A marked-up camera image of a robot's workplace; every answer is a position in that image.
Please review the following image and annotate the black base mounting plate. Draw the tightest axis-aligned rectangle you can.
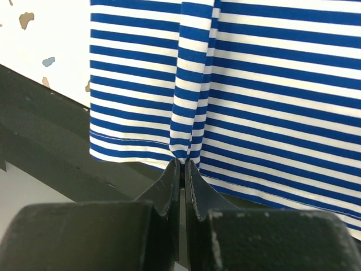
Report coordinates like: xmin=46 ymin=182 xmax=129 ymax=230
xmin=0 ymin=63 xmax=254 ymax=211

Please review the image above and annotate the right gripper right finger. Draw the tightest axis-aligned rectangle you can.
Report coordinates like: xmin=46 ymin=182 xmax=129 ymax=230
xmin=183 ymin=159 xmax=243 ymax=221

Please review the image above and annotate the blue striped tank top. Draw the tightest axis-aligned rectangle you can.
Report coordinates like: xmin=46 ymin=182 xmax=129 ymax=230
xmin=90 ymin=1 xmax=360 ymax=238

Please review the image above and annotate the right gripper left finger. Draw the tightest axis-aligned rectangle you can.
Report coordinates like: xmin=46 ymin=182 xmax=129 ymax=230
xmin=135 ymin=159 xmax=181 ymax=261

